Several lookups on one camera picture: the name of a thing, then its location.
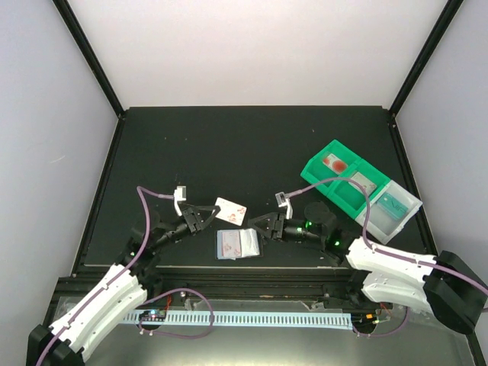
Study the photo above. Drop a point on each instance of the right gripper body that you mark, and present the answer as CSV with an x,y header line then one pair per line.
x,y
285,233

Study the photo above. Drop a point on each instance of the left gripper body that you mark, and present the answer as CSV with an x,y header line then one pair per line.
x,y
190,217

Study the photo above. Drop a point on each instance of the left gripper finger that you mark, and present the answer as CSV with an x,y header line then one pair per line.
x,y
214,209
207,216

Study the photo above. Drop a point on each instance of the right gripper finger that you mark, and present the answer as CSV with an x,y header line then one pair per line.
x,y
264,229
263,220

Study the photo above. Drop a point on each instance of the pink VIP card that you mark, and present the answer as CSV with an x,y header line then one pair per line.
x,y
230,212

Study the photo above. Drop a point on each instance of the black leather card holder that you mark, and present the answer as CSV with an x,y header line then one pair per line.
x,y
250,242

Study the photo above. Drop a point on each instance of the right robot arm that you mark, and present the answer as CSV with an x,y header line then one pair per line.
x,y
442,285

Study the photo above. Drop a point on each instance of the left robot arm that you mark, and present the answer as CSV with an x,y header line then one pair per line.
x,y
72,339

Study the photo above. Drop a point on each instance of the red dotted card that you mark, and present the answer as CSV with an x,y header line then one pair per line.
x,y
334,163

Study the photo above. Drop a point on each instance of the white pink card in bin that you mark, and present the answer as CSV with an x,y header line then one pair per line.
x,y
368,185

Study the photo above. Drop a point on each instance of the teal VIP card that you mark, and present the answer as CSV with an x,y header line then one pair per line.
x,y
393,207

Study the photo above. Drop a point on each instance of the green divided bin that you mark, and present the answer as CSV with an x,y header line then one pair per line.
x,y
340,189

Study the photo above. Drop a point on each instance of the clear plastic bin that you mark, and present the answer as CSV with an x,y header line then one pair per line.
x,y
383,227

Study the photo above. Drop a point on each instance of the small circuit board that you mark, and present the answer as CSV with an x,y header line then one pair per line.
x,y
153,315

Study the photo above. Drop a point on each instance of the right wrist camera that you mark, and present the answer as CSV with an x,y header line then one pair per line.
x,y
284,201

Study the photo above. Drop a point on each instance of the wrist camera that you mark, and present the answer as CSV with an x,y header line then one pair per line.
x,y
284,201
179,196

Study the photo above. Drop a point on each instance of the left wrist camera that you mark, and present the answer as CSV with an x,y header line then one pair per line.
x,y
179,196

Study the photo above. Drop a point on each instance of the black aluminium rail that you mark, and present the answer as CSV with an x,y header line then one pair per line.
x,y
257,283

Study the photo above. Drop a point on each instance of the white slotted cable duct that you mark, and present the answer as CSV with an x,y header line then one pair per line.
x,y
246,319

